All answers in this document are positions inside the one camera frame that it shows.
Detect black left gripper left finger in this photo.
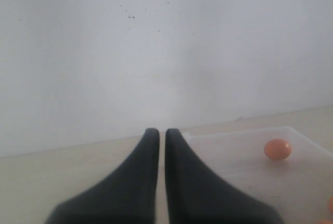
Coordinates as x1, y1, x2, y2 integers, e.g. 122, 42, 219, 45
46, 128, 159, 223

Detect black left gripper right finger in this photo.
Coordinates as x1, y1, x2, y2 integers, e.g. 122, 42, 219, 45
165, 129, 284, 223

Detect brown egg back right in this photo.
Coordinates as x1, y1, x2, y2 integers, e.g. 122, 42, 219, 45
264, 139, 292, 160

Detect brown egg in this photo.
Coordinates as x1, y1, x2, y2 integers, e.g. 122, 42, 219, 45
318, 220, 333, 224
264, 139, 292, 160
327, 196, 333, 215

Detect brown egg right front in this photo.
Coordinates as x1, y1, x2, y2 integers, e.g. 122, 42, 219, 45
318, 220, 333, 224

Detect brown egg right middle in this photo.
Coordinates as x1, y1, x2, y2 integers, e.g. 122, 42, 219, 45
327, 196, 333, 215

